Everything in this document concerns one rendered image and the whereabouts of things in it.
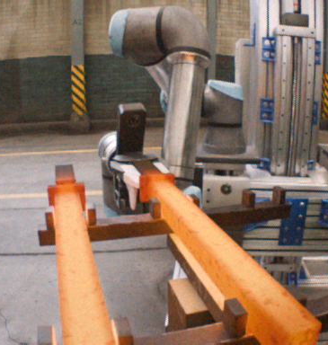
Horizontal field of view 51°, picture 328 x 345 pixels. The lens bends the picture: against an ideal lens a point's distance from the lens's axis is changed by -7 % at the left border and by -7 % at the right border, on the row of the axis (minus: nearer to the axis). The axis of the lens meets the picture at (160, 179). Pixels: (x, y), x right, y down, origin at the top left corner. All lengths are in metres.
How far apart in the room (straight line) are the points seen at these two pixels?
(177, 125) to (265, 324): 0.57
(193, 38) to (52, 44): 6.53
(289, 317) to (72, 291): 0.14
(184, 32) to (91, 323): 0.67
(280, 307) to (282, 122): 1.09
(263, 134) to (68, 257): 1.17
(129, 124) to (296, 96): 0.84
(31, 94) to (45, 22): 1.42
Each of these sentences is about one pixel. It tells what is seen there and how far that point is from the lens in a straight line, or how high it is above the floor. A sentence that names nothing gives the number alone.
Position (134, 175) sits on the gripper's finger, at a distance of 0.52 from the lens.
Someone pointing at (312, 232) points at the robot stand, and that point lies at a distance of 1.32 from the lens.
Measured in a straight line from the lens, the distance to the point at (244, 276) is 0.27.
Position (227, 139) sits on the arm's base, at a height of 0.87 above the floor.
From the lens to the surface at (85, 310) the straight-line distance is 0.23.
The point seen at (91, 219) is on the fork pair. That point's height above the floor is 0.92.
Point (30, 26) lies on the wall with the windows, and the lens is 7.39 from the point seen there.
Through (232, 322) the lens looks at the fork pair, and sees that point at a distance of 0.24.
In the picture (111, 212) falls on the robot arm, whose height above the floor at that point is 0.78.
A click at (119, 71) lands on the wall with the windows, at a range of 7.17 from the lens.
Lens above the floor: 1.07
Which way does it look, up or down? 17 degrees down
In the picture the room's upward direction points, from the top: straight up
